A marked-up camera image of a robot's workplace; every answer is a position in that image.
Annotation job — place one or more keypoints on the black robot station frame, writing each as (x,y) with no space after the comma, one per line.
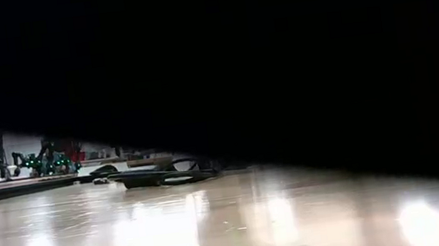
(2,154)

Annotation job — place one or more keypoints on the beige desk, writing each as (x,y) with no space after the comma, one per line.
(148,161)

